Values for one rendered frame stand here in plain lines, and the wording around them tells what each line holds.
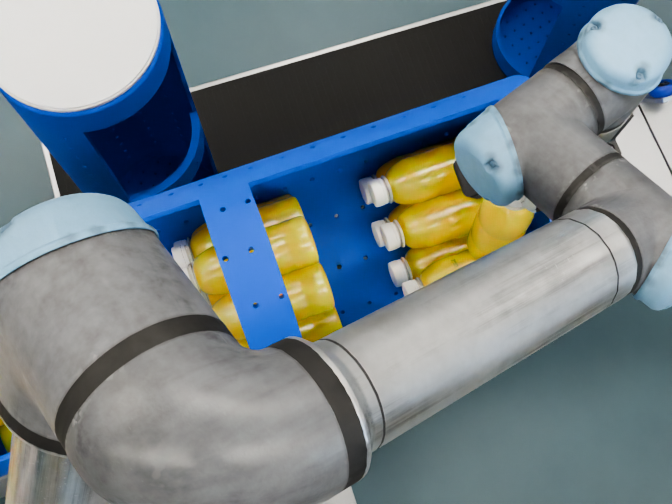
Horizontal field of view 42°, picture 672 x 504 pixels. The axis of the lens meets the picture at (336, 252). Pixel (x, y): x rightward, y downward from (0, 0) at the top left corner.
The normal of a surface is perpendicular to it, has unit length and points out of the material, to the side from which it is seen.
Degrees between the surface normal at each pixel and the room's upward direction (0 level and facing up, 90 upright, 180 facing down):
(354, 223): 23
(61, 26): 0
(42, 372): 45
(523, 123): 11
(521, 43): 0
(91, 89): 0
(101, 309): 18
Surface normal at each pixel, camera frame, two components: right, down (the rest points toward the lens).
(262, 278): 0.11, 0.03
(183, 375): 0.20, -0.51
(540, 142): -0.40, -0.26
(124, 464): -0.29, 0.21
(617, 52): 0.01, -0.25
